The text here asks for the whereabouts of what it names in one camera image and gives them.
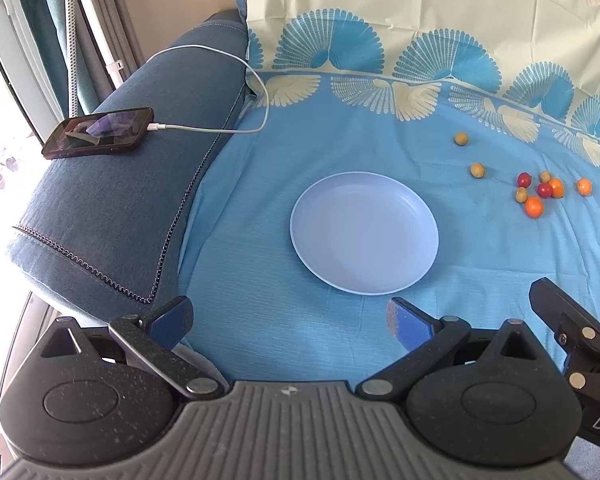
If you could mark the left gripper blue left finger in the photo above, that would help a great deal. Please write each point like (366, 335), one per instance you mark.
(149, 341)

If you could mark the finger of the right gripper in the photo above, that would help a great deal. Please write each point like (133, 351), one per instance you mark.
(560, 313)

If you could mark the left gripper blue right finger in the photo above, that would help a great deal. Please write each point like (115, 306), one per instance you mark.
(431, 344)

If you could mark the orange tangerine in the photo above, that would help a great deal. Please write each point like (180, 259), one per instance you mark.
(584, 187)
(557, 187)
(534, 207)

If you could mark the red cherry tomato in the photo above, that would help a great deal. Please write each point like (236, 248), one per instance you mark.
(524, 180)
(544, 190)

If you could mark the blue sofa armrest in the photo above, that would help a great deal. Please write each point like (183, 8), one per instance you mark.
(102, 234)

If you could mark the light blue round plate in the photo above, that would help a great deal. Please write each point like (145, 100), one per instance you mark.
(364, 233)

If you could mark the blue patterned cloth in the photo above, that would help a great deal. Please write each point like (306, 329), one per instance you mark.
(383, 86)

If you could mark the black smartphone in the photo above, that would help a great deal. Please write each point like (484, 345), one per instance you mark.
(106, 133)

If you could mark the white garment steamer stand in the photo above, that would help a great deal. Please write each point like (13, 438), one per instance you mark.
(72, 50)

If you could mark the dark teal curtain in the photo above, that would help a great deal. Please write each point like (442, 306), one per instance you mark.
(93, 83)

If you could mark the white window frame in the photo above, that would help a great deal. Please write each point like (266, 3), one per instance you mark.
(23, 69)

